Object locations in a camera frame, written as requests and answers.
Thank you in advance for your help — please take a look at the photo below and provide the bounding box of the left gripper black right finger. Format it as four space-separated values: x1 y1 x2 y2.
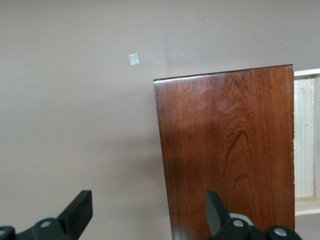
205 190 304 240

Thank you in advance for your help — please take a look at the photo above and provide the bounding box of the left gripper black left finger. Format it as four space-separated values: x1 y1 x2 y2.
0 189 94 240

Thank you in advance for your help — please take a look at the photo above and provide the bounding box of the small grey tape patch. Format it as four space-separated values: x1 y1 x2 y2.
128 52 140 67

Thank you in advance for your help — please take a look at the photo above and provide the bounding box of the dark brown wooden cabinet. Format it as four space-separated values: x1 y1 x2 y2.
152 64 296 240

